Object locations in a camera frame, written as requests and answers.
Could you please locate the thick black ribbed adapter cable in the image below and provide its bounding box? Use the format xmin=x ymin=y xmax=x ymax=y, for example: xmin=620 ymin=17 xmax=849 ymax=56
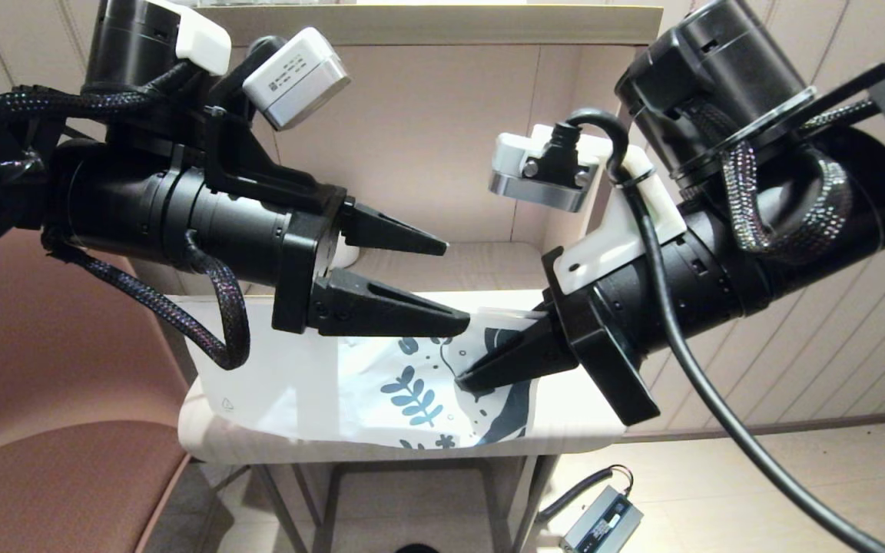
xmin=537 ymin=466 xmax=634 ymax=526

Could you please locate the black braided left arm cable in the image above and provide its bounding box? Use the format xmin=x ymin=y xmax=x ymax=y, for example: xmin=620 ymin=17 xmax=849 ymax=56
xmin=0 ymin=61 xmax=253 ymax=372

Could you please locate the brown upholstered chair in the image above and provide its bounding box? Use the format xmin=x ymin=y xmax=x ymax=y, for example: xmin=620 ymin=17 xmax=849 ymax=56
xmin=0 ymin=223 xmax=194 ymax=553

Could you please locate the speckled braided right arm cable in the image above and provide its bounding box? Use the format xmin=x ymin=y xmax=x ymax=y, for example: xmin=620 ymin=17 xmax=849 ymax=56
xmin=708 ymin=100 xmax=852 ymax=256

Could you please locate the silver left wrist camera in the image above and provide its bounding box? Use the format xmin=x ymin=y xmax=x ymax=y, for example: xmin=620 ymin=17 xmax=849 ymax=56
xmin=243 ymin=27 xmax=351 ymax=131

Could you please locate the smooth black right camera cable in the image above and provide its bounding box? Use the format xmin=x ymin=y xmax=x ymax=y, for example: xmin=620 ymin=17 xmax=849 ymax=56
xmin=558 ymin=108 xmax=885 ymax=553

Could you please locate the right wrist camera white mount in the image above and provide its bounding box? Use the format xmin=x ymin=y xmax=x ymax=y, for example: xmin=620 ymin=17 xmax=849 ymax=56
xmin=489 ymin=123 xmax=689 ymax=293

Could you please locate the light wooden shelf desk unit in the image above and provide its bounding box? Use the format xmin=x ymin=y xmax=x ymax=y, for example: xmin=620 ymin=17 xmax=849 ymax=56
xmin=124 ymin=4 xmax=665 ymax=310

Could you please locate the white pouch with blue plants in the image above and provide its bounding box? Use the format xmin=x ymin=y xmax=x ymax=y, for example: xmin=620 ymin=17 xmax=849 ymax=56
xmin=170 ymin=296 xmax=547 ymax=450

